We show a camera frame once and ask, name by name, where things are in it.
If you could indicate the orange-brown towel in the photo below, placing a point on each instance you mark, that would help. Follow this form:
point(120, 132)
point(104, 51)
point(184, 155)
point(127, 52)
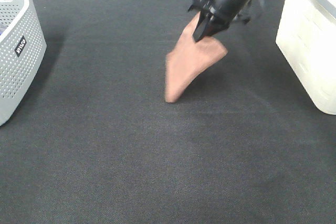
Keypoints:
point(188, 59)

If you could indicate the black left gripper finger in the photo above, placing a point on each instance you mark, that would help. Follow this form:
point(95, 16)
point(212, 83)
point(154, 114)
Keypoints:
point(202, 29)

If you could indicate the white storage bin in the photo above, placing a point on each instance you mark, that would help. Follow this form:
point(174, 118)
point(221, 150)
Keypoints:
point(306, 38)

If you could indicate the black fabric table mat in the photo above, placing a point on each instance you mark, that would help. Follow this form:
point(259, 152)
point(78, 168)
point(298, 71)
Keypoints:
point(93, 140)

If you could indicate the blue cloth in basket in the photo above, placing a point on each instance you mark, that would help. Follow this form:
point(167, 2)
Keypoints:
point(2, 28)

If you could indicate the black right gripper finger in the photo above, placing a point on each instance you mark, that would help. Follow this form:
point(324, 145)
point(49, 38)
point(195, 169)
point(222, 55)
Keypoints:
point(215, 27)

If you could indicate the grey perforated laundry basket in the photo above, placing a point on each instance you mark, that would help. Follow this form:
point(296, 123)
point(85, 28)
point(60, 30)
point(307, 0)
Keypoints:
point(22, 50)

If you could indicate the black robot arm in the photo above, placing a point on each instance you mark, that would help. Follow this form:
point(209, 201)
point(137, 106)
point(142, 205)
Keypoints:
point(254, 14)

